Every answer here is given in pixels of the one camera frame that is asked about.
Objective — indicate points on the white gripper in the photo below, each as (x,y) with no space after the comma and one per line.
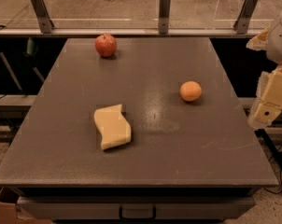
(279,44)

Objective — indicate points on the orange fruit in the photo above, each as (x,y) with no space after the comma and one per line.
(190,91)

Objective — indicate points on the yellow wavy sponge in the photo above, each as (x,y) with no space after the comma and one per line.
(113,127)

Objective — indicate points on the red apple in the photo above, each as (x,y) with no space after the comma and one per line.
(105,45)

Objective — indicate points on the clear acrylic barrier panel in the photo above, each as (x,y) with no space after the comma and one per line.
(194,14)

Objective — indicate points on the cardboard box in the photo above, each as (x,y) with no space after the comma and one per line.
(10,213)

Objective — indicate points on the right metal bracket post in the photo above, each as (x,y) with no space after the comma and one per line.
(242,23)

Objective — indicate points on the metal bracket post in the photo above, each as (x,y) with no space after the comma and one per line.
(242,23)
(44,21)
(164,14)

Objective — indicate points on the middle metal bracket post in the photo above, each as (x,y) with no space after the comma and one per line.
(164,14)

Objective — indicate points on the grey drawer with handle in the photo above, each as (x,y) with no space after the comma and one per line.
(136,208)

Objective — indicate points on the left metal bracket post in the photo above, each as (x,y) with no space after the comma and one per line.
(44,21)

